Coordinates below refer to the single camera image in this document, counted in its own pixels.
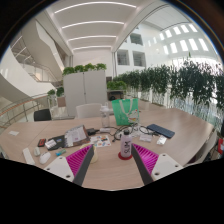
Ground row of green indoor trees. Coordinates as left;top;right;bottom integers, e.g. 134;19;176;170
107;53;224;124

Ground white cabinet topped with plants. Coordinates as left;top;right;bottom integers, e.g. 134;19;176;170
62;62;108;118

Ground clear plastic shaker bottle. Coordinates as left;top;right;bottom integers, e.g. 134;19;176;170
99;102;111;128

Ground white sachet packet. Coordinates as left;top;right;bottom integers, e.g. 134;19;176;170
156;135;168;146

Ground black power adapter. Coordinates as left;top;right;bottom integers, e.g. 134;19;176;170
86;127;98;136

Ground flat round red coaster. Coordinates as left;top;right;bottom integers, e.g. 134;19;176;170
117;151;134;161

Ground small planter with green plants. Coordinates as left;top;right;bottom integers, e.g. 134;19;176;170
46;86;67;108

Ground printed magazine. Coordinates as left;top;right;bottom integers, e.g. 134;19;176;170
63;124;91;148

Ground lilac drink bottle black cap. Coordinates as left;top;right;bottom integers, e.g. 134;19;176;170
119;128;133;159

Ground cream yellow mug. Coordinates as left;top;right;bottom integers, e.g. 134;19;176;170
79;143;100;164

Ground green tote bag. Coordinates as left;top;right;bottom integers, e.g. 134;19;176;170
111;97;140;127

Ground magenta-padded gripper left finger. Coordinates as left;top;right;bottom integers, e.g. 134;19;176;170
44;143;95;187

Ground colourful sticker sheet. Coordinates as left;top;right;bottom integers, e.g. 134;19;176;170
89;134;112;148

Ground glass balustrade with wooden handrail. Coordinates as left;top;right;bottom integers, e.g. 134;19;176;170
0;93;49;126

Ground black wallet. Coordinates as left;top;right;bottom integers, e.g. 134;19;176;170
47;134;66;151

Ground white computer mouse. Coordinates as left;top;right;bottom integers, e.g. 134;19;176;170
38;151;52;165

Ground ceiling light strips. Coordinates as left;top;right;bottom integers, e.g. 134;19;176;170
54;0;138;52

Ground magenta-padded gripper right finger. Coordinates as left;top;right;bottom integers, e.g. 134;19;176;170
130;143;184;186

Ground small green blue marker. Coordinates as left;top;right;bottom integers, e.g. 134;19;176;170
54;148;67;157

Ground white shell chair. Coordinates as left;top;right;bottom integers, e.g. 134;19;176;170
186;129;219;167

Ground tangled black cables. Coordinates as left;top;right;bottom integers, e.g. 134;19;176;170
109;123;158;143

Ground black chair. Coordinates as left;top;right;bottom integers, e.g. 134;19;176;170
33;108;53;122

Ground small white flat box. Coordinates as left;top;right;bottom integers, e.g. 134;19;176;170
139;134;153;143

